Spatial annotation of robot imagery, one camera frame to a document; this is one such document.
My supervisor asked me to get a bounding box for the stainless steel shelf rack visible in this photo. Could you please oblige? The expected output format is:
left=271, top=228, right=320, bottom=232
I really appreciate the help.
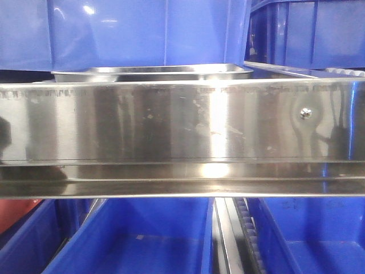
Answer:
left=1, top=62, right=364, bottom=199

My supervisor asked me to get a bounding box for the blue bin lower centre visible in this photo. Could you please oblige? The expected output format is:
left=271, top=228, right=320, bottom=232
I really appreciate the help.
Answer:
left=45, top=198, right=213, bottom=273

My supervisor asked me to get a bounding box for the blue bin upper left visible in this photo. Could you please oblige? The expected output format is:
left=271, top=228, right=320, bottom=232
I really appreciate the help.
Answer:
left=1, top=1, right=52, bottom=71

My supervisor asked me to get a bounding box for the blue bin upper centre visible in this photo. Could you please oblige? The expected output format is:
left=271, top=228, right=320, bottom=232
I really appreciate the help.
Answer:
left=48, top=1, right=252, bottom=71

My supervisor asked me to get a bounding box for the shiny rack bolt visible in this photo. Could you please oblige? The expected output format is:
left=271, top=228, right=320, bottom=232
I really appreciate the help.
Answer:
left=299, top=107, right=312, bottom=120

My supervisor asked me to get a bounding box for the blue bin lower left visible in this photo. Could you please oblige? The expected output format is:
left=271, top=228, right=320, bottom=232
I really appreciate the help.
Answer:
left=1, top=199, right=92, bottom=273

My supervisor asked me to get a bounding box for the silver metal tray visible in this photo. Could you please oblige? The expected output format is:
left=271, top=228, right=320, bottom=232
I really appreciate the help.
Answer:
left=52, top=63, right=253, bottom=83

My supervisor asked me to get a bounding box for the blue bin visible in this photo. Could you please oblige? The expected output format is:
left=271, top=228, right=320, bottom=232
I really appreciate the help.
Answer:
left=48, top=1, right=252, bottom=71
left=1, top=1, right=52, bottom=71
left=45, top=198, right=213, bottom=273
left=248, top=198, right=364, bottom=273
left=1, top=199, right=92, bottom=273
left=245, top=1, right=364, bottom=69

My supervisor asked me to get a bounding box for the blue bin lower right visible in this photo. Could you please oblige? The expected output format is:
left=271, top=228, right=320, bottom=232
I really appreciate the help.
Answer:
left=248, top=198, right=364, bottom=273

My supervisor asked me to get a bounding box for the blue bin upper right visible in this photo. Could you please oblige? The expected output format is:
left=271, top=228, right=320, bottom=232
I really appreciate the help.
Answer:
left=245, top=1, right=364, bottom=69

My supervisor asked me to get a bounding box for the roller track rail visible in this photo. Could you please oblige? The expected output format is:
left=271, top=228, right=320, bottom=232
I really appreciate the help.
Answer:
left=233, top=198, right=266, bottom=274

